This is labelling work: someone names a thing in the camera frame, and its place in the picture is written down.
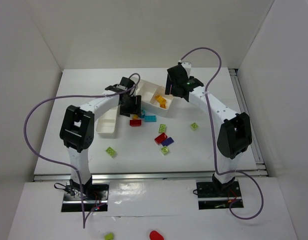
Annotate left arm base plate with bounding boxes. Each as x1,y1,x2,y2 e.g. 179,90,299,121
60,182,109,213

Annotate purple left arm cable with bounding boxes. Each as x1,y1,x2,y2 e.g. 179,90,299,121
23,73,141,230

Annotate lime brick in pile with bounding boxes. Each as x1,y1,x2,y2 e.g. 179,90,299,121
158,124,166,134

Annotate lime brick below purple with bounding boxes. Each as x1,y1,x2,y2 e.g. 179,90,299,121
160,146,169,156

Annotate wide white divided bin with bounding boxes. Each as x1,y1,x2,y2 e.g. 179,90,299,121
136,79,174,117

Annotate narrow white divided tray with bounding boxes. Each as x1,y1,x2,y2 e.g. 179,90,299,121
96,106,118,138

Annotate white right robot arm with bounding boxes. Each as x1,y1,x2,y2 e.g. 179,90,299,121
165,62,252,194

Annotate long teal brick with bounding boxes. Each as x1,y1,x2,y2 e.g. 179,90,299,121
144,115,157,123

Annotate aluminium front rail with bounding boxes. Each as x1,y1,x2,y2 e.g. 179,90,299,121
32,169,269,182

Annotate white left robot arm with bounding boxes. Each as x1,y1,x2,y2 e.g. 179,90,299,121
59,77,141,196

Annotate red brick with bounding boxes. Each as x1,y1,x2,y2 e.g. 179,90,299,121
129,119,142,127
154,132,167,145

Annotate red rounded foreground piece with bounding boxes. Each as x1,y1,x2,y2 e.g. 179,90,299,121
149,230,164,240

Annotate red brick by purple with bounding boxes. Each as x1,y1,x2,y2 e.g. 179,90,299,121
154,132,167,145

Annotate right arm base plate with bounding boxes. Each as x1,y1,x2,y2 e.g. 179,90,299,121
193,181,244,210

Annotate yellow curved striped brick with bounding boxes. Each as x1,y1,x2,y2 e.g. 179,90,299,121
155,94,167,109

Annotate aluminium rail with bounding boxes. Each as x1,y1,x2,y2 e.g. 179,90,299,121
228,68,265,165
32,169,269,182

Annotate aluminium right side rail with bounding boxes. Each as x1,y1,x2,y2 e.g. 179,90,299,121
228,68,265,165

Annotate lime brick far right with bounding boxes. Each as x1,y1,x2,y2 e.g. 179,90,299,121
190,122,198,130

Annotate lone lime brick front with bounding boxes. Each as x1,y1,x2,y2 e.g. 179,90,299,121
105,147,117,158

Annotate lime brick on foreground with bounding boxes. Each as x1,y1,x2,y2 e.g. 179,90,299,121
104,232,114,240

